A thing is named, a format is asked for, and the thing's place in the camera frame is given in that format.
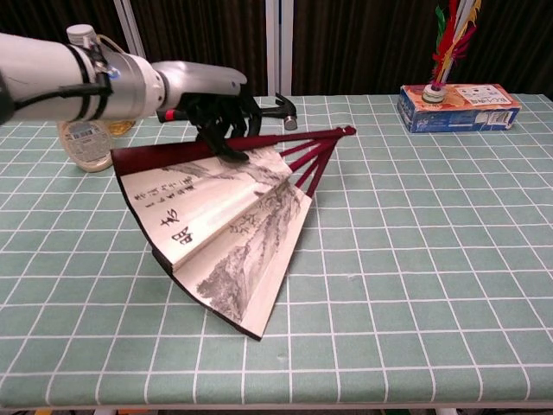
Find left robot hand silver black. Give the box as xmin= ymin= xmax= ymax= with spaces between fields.
xmin=150 ymin=60 xmax=264 ymax=163

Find paper folding fan red ribs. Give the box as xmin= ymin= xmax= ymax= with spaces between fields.
xmin=111 ymin=124 xmax=358 ymax=342

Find dark ribbed partition screen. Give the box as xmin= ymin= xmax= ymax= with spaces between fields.
xmin=276 ymin=0 xmax=553 ymax=97
xmin=0 ymin=0 xmax=146 ymax=57
xmin=124 ymin=0 xmax=280 ymax=99

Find tea bottle white cap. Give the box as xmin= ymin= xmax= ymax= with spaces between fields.
xmin=66 ymin=24 xmax=137 ymax=137

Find colourful feather shuttlecock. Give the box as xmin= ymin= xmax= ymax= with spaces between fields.
xmin=422 ymin=0 xmax=483 ymax=104

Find green white grid tablecloth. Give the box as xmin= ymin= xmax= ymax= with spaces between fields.
xmin=0 ymin=93 xmax=553 ymax=410

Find orange blue carton box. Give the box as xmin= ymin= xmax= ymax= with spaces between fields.
xmin=397 ymin=83 xmax=523 ymax=134

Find claw hammer red black handle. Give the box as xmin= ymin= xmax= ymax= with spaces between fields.
xmin=156 ymin=93 xmax=300 ymax=131

